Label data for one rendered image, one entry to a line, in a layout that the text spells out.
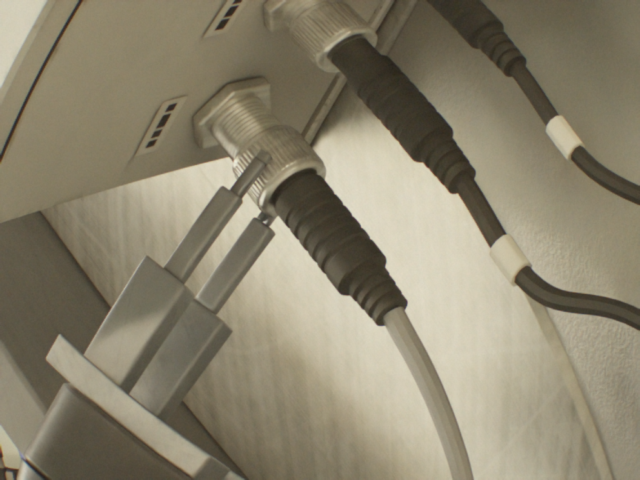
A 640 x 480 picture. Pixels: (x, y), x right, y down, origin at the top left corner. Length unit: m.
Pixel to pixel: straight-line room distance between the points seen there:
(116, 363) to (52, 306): 0.11
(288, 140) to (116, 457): 0.09
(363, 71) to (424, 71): 0.05
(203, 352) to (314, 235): 0.03
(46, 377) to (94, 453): 0.12
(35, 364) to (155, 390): 0.08
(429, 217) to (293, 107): 0.04
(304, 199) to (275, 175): 0.01
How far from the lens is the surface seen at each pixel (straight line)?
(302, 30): 0.85
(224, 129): 0.88
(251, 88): 0.88
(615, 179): 0.79
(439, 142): 0.83
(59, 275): 0.98
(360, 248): 0.86
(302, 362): 0.93
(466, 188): 0.83
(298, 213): 0.86
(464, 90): 0.88
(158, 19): 0.83
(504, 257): 0.82
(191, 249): 0.86
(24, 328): 0.96
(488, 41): 0.81
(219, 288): 0.88
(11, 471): 6.37
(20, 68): 0.81
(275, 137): 0.87
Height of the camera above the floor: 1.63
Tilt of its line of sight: 9 degrees down
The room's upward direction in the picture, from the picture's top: 5 degrees counter-clockwise
